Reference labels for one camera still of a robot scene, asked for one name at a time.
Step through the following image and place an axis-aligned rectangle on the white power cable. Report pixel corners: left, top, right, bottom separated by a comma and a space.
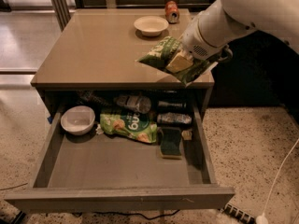
255, 136, 299, 224

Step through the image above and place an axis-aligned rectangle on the small cream object in drawer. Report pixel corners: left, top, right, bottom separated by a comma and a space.
181, 130, 192, 140

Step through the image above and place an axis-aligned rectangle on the dark can in drawer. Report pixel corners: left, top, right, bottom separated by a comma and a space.
157, 101, 187, 110

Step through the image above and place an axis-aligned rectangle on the orange soda can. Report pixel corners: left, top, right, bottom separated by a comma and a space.
164, 1, 179, 24

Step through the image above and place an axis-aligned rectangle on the black floor cable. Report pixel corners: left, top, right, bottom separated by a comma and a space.
72, 209, 181, 220

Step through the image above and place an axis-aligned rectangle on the open grey top drawer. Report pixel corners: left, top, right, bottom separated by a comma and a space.
5, 92, 235, 213

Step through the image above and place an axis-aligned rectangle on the black power strip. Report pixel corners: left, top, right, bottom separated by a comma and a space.
223, 203, 255, 224

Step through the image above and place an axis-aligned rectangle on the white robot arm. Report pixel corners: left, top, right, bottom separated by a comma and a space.
166, 0, 299, 73

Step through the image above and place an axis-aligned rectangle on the green yellow sponge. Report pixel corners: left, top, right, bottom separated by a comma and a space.
158, 127, 182, 160

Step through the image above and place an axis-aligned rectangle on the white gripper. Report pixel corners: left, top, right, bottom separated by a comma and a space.
165, 19, 233, 73

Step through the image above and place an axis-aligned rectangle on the green snack bag in drawer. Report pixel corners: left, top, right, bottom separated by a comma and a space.
100, 107, 158, 144

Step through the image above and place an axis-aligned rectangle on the green jalapeno chip bag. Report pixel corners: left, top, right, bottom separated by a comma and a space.
137, 36, 216, 85

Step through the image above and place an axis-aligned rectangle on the dark bag in drawer back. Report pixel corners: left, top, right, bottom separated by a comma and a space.
77, 91, 111, 106

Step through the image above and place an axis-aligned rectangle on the white bowl in drawer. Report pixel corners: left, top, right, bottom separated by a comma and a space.
61, 105, 95, 135

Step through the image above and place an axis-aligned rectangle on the grey cabinet table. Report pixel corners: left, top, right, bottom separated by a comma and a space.
30, 7, 215, 119

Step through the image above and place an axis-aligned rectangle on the metal frame post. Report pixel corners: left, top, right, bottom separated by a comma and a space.
51, 0, 71, 31

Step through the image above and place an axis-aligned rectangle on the grey crumpled bag in drawer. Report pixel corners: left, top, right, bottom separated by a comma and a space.
114, 95, 151, 114

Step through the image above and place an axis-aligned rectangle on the white bowl on table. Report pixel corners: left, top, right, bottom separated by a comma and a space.
134, 16, 169, 37

